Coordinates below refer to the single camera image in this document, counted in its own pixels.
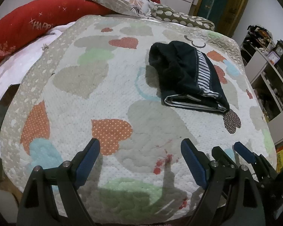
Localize black pants with green print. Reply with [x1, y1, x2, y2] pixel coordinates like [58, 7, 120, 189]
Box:
[149, 41, 230, 114]

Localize yellow cardboard box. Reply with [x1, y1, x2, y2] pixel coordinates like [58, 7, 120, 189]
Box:
[276, 145, 283, 173]

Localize white shelf unit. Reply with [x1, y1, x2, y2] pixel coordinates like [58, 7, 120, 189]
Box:
[240, 37, 283, 145]

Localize dark phone on bed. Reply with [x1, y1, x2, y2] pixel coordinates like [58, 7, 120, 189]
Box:
[0, 84, 20, 130]

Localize heart patterned quilt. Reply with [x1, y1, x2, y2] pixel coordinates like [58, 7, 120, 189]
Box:
[0, 16, 277, 224]

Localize small desk clock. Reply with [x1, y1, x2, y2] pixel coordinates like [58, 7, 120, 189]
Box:
[274, 40, 283, 57]

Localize pink bed sheet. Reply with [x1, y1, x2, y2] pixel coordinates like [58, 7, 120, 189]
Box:
[0, 21, 77, 151]

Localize cloud patterned olive pillow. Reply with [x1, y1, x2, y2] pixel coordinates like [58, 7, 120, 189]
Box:
[151, 4, 215, 31]

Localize floral patterned pillow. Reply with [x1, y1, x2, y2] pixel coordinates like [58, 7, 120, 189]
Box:
[91, 0, 157, 18]

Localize long red pillow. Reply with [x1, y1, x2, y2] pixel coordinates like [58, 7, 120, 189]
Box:
[0, 0, 161, 71]

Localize wooden door frame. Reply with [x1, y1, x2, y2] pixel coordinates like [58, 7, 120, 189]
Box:
[189, 0, 247, 37]

